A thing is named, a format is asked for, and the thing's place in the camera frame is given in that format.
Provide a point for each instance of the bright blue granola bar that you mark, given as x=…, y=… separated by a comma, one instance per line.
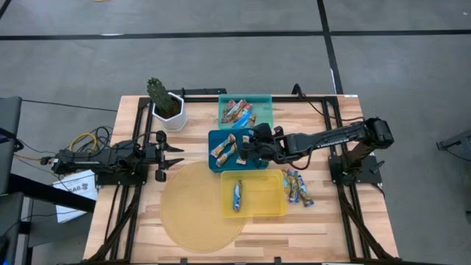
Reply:
x=237, y=195
x=243, y=120

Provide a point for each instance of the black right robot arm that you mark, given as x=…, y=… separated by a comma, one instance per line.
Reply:
x=324, y=139

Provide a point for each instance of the dark grey equipment stand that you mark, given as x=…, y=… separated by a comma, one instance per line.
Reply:
x=460, y=141

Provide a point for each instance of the black aluminium table frame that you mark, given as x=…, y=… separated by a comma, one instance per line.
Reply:
x=320, y=98

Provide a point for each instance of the white hexagonal plant pot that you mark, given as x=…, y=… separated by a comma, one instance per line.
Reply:
x=176, y=123

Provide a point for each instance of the grey padded chair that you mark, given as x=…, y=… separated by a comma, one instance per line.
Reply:
x=9, y=117

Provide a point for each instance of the white printed cardboard box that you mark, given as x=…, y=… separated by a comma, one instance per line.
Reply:
x=77, y=191

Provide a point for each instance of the snack bars right pile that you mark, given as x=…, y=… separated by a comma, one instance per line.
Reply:
x=304, y=193

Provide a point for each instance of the teal translucent plastic bin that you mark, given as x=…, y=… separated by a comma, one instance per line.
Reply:
x=265, y=110

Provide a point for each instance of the black power plug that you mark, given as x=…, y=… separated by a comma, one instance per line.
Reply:
x=45, y=160

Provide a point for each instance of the black desk bar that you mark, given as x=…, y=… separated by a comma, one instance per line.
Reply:
x=44, y=191

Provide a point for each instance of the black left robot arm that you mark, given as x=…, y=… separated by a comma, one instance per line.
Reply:
x=103, y=159

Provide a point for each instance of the dark blue plastic bin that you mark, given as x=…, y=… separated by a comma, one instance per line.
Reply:
x=216, y=135

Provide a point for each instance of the green cactus plant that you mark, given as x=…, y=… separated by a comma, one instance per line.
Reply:
x=160, y=97

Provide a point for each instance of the yellow translucent plastic bin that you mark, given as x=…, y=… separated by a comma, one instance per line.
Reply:
x=265, y=195

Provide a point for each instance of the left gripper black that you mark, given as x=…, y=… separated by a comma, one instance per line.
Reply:
x=151, y=156

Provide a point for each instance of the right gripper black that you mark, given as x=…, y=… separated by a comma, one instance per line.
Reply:
x=270, y=145

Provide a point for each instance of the red orange granola bar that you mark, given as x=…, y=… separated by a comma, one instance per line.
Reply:
x=237, y=108
x=227, y=112

